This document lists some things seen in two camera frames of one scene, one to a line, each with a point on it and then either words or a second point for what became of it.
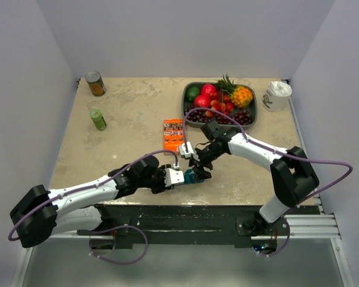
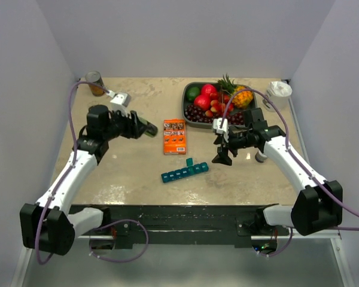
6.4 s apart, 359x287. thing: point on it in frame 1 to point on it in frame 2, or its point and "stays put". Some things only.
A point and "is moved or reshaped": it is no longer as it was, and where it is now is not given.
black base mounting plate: x=234 y=225 stays put
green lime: x=191 y=92 stays put
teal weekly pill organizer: x=191 y=178 is moved or reshaped
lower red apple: x=202 y=101 stays put
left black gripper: x=162 y=186 to x=132 y=128
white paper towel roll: x=276 y=96 stays put
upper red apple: x=208 y=89 stays put
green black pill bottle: x=97 y=118 is moved or reshaped
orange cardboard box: x=173 y=136 stays put
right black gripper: x=193 y=162 to x=222 y=156
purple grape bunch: x=243 y=117 stays put
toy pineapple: x=240 y=96 stays put
